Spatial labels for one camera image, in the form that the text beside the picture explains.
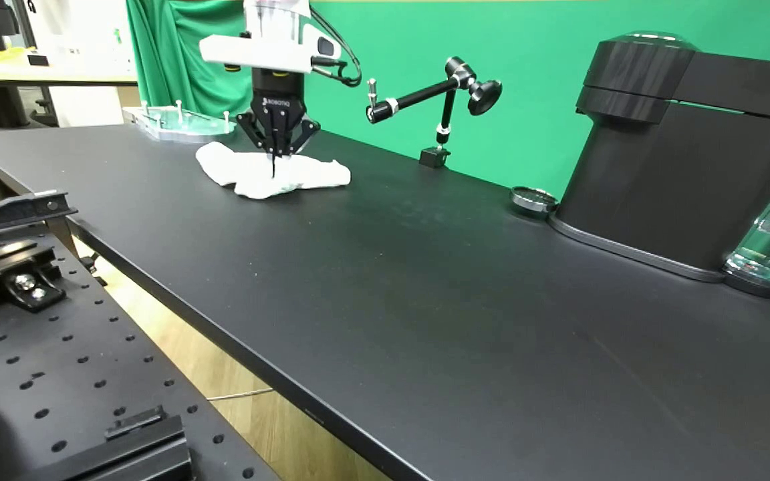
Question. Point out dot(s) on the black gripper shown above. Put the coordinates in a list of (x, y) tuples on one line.
[(275, 96)]

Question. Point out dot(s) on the white cloth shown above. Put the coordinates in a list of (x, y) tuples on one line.
[(267, 176)]

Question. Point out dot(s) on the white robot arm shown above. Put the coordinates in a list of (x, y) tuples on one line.
[(264, 42)]

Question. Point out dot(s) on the black articulated tripod stand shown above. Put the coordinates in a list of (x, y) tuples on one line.
[(443, 100)]

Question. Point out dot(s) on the clear acrylic tray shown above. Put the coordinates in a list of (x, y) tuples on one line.
[(172, 122)]

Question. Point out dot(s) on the white cabinet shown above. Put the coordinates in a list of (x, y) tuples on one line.
[(81, 32)]

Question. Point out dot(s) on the wooden desk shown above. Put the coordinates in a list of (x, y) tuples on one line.
[(37, 74)]

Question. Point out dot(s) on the small black round cap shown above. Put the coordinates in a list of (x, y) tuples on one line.
[(532, 200)]

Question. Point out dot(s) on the green backdrop curtain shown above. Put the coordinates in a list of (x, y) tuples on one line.
[(536, 56)]

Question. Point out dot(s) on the black perforated breadboard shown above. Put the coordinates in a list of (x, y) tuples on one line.
[(73, 384)]

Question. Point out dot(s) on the black coffee machine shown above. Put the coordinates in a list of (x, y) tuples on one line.
[(669, 169)]

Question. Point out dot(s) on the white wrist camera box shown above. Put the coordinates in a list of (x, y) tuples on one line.
[(323, 50)]

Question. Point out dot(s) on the black metal rail bracket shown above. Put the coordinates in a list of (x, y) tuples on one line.
[(10, 223)]

